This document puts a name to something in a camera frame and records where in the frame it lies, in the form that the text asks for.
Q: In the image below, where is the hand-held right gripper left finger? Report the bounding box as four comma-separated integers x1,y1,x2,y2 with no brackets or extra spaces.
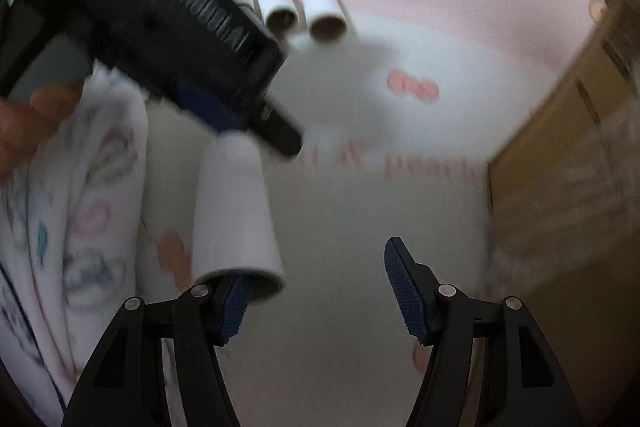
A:
62,273,257,427

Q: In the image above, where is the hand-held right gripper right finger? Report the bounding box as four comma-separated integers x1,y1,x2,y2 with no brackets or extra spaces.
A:
384,237,583,427

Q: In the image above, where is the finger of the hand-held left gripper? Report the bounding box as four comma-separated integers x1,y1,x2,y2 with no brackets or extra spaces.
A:
244,101,305,158
172,87,253,138

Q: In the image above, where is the brown cardboard box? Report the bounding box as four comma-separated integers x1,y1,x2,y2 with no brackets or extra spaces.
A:
487,0,640,358

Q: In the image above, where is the person's left hand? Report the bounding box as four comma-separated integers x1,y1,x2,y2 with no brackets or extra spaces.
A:
0,81,87,182

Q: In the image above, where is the pink cat printed blanket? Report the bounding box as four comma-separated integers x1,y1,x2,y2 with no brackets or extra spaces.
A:
135,0,640,408

